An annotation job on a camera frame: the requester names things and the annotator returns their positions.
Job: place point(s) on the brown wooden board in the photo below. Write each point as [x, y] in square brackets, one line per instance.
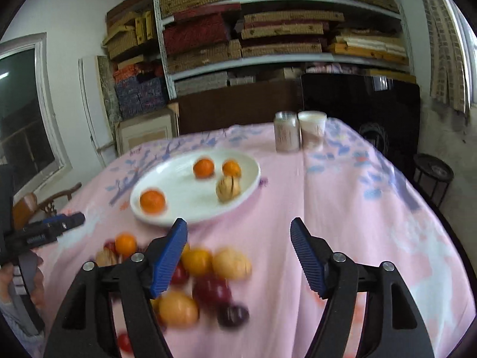
[238, 108]

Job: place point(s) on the wooden chair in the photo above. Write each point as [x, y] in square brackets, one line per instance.
[41, 203]

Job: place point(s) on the black round stool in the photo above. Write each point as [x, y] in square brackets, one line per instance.
[434, 179]

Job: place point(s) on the pile of yellow straw boxes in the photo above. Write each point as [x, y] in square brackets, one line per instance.
[126, 37]

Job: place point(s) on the printed paper cup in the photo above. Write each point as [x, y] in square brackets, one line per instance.
[312, 130]

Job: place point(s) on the black monitor screen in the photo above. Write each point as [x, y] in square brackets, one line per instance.
[357, 108]

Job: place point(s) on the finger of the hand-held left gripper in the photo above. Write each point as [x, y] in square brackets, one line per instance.
[56, 219]
[44, 235]

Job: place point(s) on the person's left forearm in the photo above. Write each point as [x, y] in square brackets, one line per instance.
[11, 322]

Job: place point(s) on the pink floral tablecloth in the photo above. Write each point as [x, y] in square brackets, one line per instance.
[298, 194]

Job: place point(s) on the marble slab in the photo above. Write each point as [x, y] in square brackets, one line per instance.
[108, 85]

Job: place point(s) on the orange tangerine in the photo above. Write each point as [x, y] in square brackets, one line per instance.
[125, 244]
[178, 308]
[152, 201]
[231, 168]
[203, 167]

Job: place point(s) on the white oval plate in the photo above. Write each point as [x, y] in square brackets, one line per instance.
[186, 194]

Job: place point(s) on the speckled pepino melon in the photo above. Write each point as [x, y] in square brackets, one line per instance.
[106, 258]

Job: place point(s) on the white metal shelf rack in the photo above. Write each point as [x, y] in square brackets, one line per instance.
[261, 60]

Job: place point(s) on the grey patterned boxes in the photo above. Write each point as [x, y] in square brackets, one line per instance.
[201, 82]

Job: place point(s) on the smooth yellow pepino melon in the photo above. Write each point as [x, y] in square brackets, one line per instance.
[231, 264]

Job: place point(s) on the white leaning board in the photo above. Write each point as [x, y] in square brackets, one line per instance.
[93, 112]

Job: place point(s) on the stacks of woven flat boxes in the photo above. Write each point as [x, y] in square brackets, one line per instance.
[279, 49]

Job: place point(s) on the pink cloth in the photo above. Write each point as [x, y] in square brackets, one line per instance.
[324, 68]

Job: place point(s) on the striped pepino melon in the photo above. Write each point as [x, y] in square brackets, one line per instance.
[228, 189]

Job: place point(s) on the red patterned box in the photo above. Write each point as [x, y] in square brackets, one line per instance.
[195, 35]

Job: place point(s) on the person's left hand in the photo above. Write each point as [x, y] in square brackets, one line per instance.
[37, 283]

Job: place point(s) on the yellow-orange round fruit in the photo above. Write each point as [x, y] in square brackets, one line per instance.
[196, 261]

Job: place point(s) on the orange patterned boxes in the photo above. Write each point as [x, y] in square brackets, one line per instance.
[126, 72]

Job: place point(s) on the hanging woven mat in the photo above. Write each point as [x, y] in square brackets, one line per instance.
[443, 44]

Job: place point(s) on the beige framed panel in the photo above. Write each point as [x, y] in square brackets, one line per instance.
[147, 132]

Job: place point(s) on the stack of blue patterned boxes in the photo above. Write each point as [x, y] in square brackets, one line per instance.
[139, 93]

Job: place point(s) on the pink drink can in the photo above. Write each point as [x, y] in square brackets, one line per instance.
[287, 132]

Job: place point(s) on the dark purple plum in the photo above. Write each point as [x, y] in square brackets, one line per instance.
[233, 315]

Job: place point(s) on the stack of pale wooden boxes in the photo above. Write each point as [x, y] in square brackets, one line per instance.
[369, 46]

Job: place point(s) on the red cherry tomato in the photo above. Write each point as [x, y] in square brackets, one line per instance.
[125, 343]

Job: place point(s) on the white framed window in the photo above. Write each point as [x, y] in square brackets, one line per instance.
[22, 119]

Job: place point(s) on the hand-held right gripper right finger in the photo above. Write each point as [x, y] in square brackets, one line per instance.
[307, 261]

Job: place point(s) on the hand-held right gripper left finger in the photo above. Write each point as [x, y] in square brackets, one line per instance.
[169, 261]

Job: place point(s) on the large red plum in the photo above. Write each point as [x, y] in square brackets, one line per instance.
[211, 291]

